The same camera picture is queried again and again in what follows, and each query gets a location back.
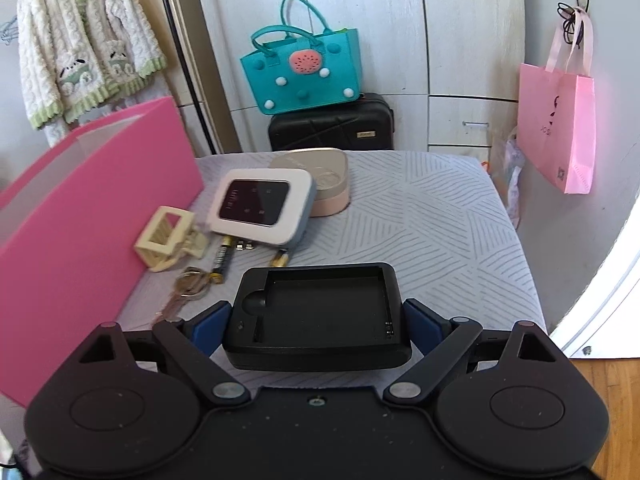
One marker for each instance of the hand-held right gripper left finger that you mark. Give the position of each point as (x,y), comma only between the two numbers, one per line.
(210,327)

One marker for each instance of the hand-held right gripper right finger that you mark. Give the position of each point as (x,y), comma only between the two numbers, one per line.
(425,325)

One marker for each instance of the bunch of silver keys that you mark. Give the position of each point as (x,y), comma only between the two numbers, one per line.
(192,282)

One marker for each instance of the black plastic tray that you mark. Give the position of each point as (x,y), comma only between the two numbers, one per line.
(320,310)

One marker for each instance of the pink cardboard box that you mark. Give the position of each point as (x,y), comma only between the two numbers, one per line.
(75,235)

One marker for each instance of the black and gold battery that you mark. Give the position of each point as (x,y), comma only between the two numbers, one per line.
(280,258)
(221,262)

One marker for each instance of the cream hair claw clip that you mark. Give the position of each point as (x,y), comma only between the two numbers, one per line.
(145,252)

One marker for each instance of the white portable wifi router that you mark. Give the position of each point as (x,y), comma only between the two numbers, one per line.
(260,200)

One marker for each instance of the clear plastic bag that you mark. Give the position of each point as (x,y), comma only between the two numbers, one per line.
(512,180)

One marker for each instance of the pink box with gold lid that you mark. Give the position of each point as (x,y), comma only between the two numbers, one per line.
(330,175)

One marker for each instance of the white door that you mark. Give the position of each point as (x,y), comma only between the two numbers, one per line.
(610,300)

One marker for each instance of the black suitcase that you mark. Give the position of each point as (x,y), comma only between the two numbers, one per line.
(330,127)

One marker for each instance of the black clothes rack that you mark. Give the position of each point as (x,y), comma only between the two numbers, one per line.
(201,107)

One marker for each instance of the pink paper shopping bag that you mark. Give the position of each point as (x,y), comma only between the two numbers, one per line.
(555,125)

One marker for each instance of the white fluffy garment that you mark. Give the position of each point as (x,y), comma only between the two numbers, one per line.
(55,132)

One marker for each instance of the teal felt handbag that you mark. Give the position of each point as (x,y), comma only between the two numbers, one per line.
(300,90)

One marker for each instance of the light wood wardrobe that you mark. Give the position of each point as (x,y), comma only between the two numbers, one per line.
(390,20)

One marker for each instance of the beige wooden cabinet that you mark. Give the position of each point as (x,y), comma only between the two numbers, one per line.
(187,10)

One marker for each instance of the white and green fluffy cardigan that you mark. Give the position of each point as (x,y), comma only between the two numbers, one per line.
(50,35)

